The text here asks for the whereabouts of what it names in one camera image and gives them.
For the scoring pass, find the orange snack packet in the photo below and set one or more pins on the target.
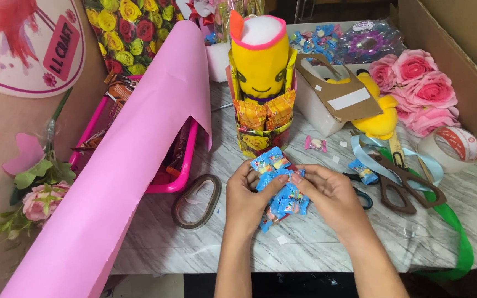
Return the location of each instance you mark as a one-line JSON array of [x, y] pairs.
[[250, 115], [280, 109]]

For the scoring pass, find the pink candy packet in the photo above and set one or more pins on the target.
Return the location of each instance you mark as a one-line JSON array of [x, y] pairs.
[[315, 143]]

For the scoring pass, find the brown cardboard box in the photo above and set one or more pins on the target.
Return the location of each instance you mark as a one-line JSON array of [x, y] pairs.
[[458, 53]]

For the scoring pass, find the artificial pink rose stem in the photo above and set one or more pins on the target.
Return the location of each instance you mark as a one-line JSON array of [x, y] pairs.
[[39, 186]]

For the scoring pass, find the purple flower ornament in plastic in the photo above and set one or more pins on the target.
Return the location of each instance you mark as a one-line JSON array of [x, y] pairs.
[[369, 42]]

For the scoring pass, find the cardboard piece with white label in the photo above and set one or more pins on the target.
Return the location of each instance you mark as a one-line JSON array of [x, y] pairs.
[[338, 91]]

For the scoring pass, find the pink plastic basket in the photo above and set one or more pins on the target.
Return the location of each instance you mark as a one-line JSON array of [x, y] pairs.
[[180, 169]]

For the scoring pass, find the person's left hand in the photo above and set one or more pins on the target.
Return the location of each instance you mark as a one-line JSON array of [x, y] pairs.
[[244, 202]]

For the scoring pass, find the rose print wrapped base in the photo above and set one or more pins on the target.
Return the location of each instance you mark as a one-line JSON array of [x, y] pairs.
[[259, 140]]

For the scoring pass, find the green ribbon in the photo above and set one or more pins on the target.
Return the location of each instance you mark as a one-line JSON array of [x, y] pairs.
[[456, 223]]

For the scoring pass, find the light blue ribbon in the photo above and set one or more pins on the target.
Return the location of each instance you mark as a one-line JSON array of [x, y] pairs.
[[362, 153]]

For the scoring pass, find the bag of blue candies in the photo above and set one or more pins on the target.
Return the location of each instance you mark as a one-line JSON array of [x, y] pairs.
[[317, 39]]

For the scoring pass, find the red ribbon bow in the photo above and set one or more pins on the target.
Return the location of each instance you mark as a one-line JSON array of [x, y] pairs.
[[200, 12]]

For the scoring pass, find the yellow snack packet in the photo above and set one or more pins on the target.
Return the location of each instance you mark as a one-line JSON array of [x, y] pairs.
[[291, 68]]

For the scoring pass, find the small white foam block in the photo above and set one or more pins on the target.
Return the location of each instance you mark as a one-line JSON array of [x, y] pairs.
[[217, 60]]

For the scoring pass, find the clear tape roll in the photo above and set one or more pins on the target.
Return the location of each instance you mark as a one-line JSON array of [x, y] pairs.
[[449, 149]]

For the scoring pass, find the rose print wrapping paper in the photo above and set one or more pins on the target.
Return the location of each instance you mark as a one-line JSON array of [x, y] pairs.
[[133, 35]]

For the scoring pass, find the bunch of pink fabric roses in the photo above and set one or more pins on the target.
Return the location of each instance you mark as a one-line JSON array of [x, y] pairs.
[[418, 91]]

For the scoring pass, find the cluster of blue candy packets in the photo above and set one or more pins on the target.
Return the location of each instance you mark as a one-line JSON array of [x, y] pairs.
[[287, 199]]

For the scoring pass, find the person's right hand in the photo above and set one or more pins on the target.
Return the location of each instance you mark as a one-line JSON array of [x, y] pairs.
[[338, 202]]

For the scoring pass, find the pink paper roll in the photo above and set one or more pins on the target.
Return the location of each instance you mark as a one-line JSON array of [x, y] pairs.
[[139, 136]]

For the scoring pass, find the brown scissors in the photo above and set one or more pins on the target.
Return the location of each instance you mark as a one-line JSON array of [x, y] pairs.
[[404, 182]]

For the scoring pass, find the yellow plush toy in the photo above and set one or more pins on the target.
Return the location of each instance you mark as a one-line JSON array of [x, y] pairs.
[[381, 118]]

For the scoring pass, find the single blue candy packet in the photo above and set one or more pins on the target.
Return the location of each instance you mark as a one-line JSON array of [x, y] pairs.
[[362, 171]]

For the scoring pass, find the yellow plush with pink rim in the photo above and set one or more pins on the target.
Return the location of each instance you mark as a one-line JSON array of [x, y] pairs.
[[259, 62]]

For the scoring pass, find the round white pink sign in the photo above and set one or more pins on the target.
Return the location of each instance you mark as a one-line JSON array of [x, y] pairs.
[[19, 45]]

